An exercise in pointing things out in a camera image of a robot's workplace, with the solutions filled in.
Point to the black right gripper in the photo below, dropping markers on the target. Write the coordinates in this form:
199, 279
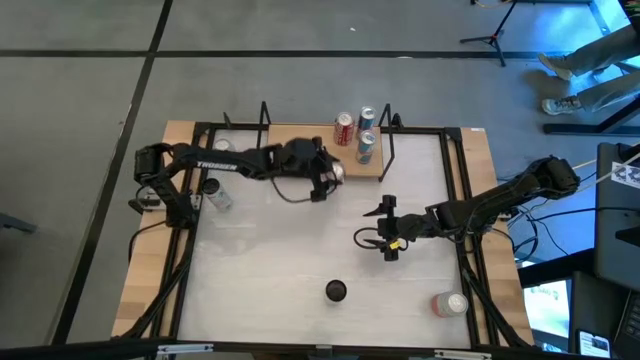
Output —
407, 227

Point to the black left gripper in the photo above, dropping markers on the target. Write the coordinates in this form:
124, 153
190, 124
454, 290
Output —
300, 155

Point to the red Coca-Cola can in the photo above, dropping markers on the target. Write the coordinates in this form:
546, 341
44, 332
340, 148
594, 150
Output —
344, 131
338, 172

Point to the blue Red Bull can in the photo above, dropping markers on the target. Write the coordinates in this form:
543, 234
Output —
366, 117
366, 147

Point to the black can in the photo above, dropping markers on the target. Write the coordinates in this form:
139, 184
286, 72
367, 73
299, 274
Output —
336, 291

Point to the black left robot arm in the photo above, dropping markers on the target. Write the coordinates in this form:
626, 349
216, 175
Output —
220, 162

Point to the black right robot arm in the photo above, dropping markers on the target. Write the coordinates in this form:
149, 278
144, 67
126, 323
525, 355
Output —
500, 200

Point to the silver mounting plate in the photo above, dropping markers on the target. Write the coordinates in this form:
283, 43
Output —
195, 201

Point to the lit monitor screen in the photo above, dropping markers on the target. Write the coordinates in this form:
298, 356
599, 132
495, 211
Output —
547, 310

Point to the black tripod stand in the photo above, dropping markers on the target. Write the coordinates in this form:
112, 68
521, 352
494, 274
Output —
495, 37

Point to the black desk base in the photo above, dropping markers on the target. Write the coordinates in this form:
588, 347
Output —
575, 129

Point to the black computer case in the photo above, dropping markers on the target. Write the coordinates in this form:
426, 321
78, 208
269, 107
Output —
615, 240

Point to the smartphone with lit screen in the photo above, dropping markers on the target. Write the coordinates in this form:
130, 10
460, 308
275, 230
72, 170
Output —
595, 345

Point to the white marker label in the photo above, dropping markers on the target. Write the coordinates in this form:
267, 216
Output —
627, 176

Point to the black keyboard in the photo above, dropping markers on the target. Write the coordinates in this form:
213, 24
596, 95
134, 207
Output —
631, 325

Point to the person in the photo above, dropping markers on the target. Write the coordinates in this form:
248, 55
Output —
600, 55

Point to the grey chair leg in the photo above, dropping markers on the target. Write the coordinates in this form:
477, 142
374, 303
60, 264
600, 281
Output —
15, 222

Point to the black metal table frame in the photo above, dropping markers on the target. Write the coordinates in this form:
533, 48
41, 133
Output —
201, 130

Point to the silver bracket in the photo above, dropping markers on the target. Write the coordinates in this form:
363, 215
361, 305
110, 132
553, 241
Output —
185, 348
462, 355

